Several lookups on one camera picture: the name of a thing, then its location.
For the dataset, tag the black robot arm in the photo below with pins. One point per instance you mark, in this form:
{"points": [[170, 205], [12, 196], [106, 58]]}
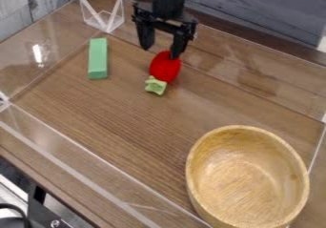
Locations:
{"points": [[165, 15]]}

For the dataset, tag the green rectangular block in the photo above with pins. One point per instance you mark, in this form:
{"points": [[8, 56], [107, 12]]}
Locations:
{"points": [[98, 70]]}

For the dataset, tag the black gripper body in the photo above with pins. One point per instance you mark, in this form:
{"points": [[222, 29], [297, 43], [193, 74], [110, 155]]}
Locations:
{"points": [[185, 22]]}

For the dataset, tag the wooden bowl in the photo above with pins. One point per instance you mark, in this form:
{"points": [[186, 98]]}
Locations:
{"points": [[246, 178]]}

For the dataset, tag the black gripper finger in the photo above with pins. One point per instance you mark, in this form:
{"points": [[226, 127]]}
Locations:
{"points": [[181, 39], [146, 33]]}

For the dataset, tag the clear acrylic tray walls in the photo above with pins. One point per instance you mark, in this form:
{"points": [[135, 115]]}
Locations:
{"points": [[105, 145]]}

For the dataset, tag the red plush strawberry toy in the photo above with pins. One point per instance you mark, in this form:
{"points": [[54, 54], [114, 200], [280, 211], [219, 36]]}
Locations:
{"points": [[163, 72]]}

